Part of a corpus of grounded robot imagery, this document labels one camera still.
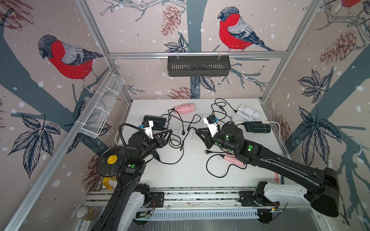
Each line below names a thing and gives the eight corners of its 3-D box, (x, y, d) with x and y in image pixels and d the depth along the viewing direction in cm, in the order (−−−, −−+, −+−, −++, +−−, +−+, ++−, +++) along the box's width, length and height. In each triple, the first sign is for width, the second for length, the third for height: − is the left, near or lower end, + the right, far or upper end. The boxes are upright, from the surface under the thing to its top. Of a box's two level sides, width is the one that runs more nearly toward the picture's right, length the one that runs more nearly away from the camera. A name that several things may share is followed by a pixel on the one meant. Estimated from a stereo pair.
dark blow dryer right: (245, 132, 102) (248, 128, 98) (244, 122, 108) (246, 118, 104) (268, 135, 100) (271, 131, 96) (266, 125, 106) (269, 121, 102)
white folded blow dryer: (236, 112, 113) (237, 108, 109) (240, 107, 117) (241, 103, 113) (255, 122, 107) (257, 118, 103) (259, 116, 111) (261, 112, 107)
